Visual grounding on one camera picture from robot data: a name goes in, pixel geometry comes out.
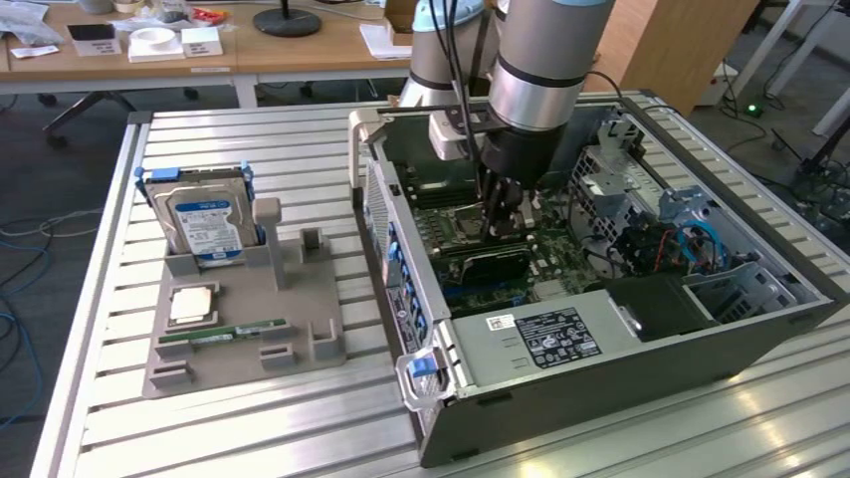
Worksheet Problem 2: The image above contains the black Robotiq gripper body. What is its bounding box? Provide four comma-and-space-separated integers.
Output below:
478, 126, 570, 193

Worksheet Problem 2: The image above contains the black graphics card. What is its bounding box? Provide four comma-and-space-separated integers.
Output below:
450, 246, 534, 289

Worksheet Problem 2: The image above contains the CPU socket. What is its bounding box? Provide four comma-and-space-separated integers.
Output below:
447, 201, 486, 244

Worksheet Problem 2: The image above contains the green motherboard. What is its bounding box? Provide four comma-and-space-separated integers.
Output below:
397, 166, 616, 320

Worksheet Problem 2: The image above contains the silver perforated drive cage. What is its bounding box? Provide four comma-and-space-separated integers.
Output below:
568, 117, 670, 245

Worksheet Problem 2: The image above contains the grey power supply unit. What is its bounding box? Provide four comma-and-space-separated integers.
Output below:
447, 291, 639, 387

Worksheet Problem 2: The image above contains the white paper stack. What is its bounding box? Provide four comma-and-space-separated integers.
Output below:
359, 22, 414, 61

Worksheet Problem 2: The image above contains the brown cardboard box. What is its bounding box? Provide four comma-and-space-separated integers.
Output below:
384, 0, 420, 34

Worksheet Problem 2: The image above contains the silver metal disk bay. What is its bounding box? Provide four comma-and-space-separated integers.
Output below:
683, 261, 802, 325

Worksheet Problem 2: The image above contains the wooden desk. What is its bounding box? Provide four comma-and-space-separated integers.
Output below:
235, 0, 599, 109
0, 0, 240, 96

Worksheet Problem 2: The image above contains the open grey PC case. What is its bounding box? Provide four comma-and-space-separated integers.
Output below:
348, 89, 849, 469

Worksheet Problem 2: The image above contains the black tripod stand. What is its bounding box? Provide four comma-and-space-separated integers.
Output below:
768, 126, 850, 220

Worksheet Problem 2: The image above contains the hard disk in blue caddy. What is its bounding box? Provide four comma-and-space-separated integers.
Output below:
135, 159, 261, 268

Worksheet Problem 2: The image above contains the black round lamp base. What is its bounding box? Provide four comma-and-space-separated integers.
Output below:
251, 0, 324, 37

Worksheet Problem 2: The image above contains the green RAM stick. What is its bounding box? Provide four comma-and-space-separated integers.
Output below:
157, 318, 288, 345

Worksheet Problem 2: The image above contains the silver CPU chip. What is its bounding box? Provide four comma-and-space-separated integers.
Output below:
168, 288, 215, 323

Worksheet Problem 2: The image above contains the grey plastic parts rack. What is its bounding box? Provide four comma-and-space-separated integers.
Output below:
141, 196, 351, 399

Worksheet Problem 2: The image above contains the plain white box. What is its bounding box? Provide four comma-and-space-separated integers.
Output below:
179, 27, 224, 59

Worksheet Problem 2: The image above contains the white flat tray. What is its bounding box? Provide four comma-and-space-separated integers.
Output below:
125, 39, 187, 65

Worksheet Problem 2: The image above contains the white tape roll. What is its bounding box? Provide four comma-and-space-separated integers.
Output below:
131, 27, 175, 51

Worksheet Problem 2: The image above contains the black chair base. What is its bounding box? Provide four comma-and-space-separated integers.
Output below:
39, 88, 200, 148

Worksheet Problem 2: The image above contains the white box with black top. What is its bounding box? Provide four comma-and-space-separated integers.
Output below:
67, 23, 124, 57

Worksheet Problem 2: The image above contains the clear plastic bag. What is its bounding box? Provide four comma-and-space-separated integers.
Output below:
0, 2, 65, 46

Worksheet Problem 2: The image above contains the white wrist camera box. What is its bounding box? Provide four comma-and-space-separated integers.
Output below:
427, 112, 496, 161

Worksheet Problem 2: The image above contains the black case cable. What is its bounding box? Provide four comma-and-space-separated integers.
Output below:
587, 69, 672, 114

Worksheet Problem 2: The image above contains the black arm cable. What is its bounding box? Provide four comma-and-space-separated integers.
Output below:
428, 0, 478, 160

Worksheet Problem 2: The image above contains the blue wire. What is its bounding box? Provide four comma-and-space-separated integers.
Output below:
680, 218, 731, 275

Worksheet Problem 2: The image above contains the white table frame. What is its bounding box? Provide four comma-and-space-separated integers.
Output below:
726, 0, 850, 135

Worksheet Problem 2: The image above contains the grey floor cable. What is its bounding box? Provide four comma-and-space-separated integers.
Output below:
0, 208, 108, 240

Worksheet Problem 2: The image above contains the blue floor cable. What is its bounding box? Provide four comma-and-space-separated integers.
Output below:
0, 238, 48, 429

